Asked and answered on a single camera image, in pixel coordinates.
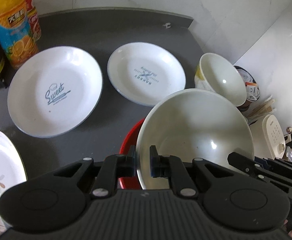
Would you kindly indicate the cream rice cooker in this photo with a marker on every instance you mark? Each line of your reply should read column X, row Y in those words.
column 268, row 138

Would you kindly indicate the white plate Bakery print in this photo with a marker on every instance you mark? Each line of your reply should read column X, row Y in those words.
column 145, row 73

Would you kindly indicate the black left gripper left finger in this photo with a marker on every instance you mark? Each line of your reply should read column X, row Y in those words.
column 110, row 170

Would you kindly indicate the red black bowl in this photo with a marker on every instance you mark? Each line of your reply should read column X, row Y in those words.
column 130, row 183

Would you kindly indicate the small white bowl yellow print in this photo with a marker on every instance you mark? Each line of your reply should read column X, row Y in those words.
column 216, row 74

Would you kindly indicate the orange juice bottle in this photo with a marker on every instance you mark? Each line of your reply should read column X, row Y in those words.
column 16, row 36

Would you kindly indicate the large white bowl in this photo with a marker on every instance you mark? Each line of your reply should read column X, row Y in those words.
column 189, row 124

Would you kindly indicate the round tin with packets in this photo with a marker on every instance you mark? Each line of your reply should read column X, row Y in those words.
column 253, row 91

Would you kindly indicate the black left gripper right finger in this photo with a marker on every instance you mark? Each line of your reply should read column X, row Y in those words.
column 172, row 168

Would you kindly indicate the red cola bottle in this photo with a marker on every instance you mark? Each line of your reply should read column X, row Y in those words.
column 33, row 19

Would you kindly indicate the white plate Sweet print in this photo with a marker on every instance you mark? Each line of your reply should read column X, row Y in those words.
column 54, row 91

